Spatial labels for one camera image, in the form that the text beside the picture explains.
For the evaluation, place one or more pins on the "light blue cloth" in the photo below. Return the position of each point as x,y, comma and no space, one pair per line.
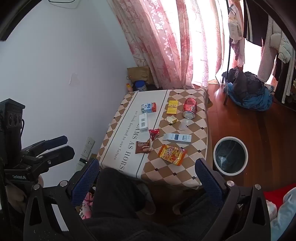
285,217

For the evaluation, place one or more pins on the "red soda can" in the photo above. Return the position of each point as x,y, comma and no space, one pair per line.
190,107

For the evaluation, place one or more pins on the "white air conditioner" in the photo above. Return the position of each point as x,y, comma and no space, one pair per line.
62,3

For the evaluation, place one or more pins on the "pink floral curtain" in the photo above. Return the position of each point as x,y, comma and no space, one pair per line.
161,41

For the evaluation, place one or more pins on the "white wall socket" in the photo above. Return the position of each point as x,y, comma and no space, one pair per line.
89,147

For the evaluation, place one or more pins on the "pink cartoon slipper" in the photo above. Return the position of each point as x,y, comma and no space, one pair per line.
87,206

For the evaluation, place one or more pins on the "person's left hand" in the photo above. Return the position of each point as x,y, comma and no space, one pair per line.
14,199

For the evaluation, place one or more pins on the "brown snack wrapper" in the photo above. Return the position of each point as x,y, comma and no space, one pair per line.
142,146

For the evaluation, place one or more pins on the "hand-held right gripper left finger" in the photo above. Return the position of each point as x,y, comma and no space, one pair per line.
86,178

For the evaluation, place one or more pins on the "orange snack packet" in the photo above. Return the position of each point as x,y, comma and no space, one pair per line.
172,154

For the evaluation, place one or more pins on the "blue white flat box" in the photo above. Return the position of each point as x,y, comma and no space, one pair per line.
177,138

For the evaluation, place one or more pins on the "white printed hanging garment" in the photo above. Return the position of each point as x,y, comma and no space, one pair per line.
235,27

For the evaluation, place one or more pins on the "small orange bottle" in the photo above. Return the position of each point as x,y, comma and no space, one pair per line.
129,88

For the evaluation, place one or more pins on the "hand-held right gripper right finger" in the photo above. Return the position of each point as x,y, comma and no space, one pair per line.
208,178

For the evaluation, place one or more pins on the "blue white milk carton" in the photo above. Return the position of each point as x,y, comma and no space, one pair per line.
148,108

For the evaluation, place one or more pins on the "yellow cigarette box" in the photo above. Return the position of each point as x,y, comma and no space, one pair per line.
172,107

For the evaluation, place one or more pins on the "clear plastic wrapper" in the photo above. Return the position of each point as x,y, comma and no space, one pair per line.
185,125

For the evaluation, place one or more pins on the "black white-striped hanging garment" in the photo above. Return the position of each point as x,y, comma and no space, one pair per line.
254,23

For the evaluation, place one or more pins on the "red snack wrapper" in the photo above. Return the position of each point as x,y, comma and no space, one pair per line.
153,134

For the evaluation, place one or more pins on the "white barcode box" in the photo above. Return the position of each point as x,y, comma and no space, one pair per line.
143,122

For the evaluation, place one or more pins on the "brown paper bag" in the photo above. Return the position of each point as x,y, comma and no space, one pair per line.
138,73

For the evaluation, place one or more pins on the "red cloth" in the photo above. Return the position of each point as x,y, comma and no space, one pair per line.
277,193

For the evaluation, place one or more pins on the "dark hanging garment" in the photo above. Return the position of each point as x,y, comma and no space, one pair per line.
284,81

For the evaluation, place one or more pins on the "blue and dark clothes pile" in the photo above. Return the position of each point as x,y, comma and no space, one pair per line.
249,92

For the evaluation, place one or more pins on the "table with checkered tablecloth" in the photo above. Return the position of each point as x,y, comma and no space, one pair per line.
129,139

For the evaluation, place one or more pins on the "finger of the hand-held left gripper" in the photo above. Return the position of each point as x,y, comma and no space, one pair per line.
62,153
56,140

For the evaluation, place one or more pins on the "black clothes rack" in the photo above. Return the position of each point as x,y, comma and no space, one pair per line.
229,58

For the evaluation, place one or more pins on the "blue tin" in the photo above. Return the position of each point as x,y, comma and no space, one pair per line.
140,86

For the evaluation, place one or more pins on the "white bin with black bag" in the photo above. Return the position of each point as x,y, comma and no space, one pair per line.
230,155

